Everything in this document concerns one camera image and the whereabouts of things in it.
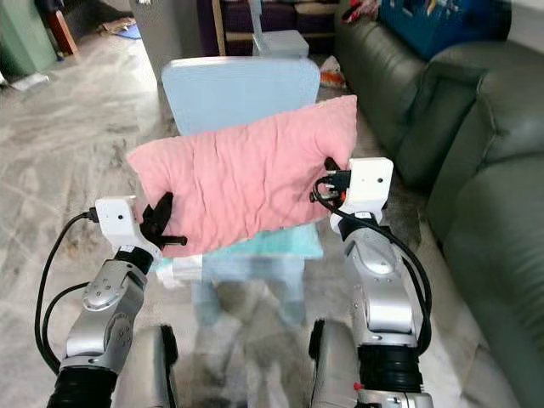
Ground pink pillow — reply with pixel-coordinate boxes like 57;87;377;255
126;94;358;258

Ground teal quilted pillow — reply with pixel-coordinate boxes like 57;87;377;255
153;228;324;264

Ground dark green leather sofa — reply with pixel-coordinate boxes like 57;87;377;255
334;13;519;192

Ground grey green leather sofa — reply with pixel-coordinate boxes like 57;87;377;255
425;64;544;408

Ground orange white packet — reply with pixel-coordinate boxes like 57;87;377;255
319;55;346;90

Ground light blue child chair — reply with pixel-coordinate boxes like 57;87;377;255
160;58;322;328
251;0;309;59

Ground silver left robot leg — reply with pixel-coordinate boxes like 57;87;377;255
127;323;179;408

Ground silver robot leg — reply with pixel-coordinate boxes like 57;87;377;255
127;323;179;408
310;319;362;408

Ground colourful clothes pile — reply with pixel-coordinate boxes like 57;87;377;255
340;0;381;22

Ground blue suitcase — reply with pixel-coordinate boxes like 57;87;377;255
378;0;511;59

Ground dark purple wooden bench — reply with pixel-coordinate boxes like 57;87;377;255
197;0;337;59

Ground blue floor mat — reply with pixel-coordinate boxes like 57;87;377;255
112;23;142;41

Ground white paper sheet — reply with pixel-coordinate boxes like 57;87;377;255
13;72;52;91

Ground silver right robot leg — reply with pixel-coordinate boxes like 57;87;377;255
310;319;362;408

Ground brown wooden stick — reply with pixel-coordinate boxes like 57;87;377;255
34;0;80;59

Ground green cabinet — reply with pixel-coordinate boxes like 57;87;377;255
0;0;52;79

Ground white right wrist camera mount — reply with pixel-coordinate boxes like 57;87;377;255
344;157;394;215

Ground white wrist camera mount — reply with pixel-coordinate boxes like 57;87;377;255
93;195;162;260
344;157;394;215

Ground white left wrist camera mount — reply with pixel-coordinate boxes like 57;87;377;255
93;195;162;260

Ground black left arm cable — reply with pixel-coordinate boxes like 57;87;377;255
36;208;99;375

